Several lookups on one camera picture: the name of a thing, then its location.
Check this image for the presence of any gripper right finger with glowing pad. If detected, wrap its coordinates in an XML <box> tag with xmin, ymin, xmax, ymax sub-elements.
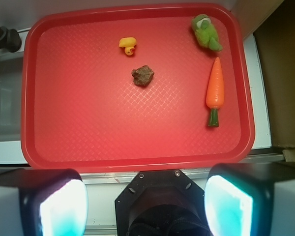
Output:
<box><xmin>205</xmin><ymin>162</ymin><xmax>295</xmax><ymax>236</ymax></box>

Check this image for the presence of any red plastic tray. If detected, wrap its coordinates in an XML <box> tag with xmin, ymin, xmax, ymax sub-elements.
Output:
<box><xmin>21</xmin><ymin>3</ymin><xmax>255</xmax><ymax>173</ymax></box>

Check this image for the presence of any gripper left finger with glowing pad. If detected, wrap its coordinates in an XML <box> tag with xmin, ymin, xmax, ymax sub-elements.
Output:
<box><xmin>0</xmin><ymin>169</ymin><xmax>88</xmax><ymax>236</ymax></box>

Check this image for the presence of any brown cardboard box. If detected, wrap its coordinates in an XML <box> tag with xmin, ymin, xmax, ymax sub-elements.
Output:
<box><xmin>254</xmin><ymin>0</ymin><xmax>295</xmax><ymax>162</ymax></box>

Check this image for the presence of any green plush frog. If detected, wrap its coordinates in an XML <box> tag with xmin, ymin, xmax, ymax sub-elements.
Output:
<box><xmin>191</xmin><ymin>14</ymin><xmax>223</xmax><ymax>52</ymax></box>

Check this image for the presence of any yellow rubber duck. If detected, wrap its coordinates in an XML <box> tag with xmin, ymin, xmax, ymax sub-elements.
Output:
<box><xmin>118</xmin><ymin>37</ymin><xmax>137</xmax><ymax>56</ymax></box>

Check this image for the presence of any brown rock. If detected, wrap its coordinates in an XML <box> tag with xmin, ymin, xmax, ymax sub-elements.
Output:
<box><xmin>131</xmin><ymin>65</ymin><xmax>154</xmax><ymax>87</ymax></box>

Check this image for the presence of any orange toy carrot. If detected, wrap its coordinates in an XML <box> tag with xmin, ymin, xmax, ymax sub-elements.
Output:
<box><xmin>206</xmin><ymin>57</ymin><xmax>225</xmax><ymax>127</ymax></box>

